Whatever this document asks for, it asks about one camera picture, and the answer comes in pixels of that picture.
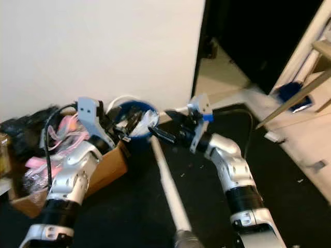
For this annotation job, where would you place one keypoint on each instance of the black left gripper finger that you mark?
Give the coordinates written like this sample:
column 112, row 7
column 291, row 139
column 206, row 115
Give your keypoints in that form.
column 127, row 135
column 132, row 116

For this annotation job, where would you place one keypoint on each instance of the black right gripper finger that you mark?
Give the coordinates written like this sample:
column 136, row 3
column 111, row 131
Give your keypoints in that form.
column 164, row 135
column 178, row 118

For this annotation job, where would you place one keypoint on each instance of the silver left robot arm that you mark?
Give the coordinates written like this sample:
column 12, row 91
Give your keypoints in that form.
column 70, row 178

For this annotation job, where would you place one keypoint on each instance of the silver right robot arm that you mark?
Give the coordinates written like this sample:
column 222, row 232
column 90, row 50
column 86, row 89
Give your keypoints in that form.
column 235, row 170

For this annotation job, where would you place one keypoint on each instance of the plain cardboard box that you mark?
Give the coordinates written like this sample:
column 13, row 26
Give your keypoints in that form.
column 108, row 165

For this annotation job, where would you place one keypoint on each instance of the white pole with grey end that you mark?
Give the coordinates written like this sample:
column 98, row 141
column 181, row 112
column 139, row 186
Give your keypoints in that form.
column 168, row 178

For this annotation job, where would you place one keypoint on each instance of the pink items in clear bag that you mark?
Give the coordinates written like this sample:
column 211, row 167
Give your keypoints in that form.
column 39, row 164

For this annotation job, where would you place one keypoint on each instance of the black plastic bag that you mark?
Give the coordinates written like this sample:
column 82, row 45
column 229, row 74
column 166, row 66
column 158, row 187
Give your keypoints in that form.
column 26, row 129

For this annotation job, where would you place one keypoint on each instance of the wooden furniture bar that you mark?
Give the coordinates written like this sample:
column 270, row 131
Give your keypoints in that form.
column 289, row 101

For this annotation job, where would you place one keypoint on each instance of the blue plastic object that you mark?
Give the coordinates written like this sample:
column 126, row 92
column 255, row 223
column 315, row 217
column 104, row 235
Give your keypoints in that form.
column 289, row 92

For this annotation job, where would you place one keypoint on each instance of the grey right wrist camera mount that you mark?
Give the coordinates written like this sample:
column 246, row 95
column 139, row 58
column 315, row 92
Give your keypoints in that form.
column 200, row 103

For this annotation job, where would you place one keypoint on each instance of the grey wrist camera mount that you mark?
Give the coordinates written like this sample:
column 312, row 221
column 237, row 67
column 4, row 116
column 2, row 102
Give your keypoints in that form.
column 89, row 116
column 200, row 103

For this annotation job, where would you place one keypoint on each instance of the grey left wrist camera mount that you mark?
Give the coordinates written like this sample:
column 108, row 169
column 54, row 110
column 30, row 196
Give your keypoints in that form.
column 89, row 116

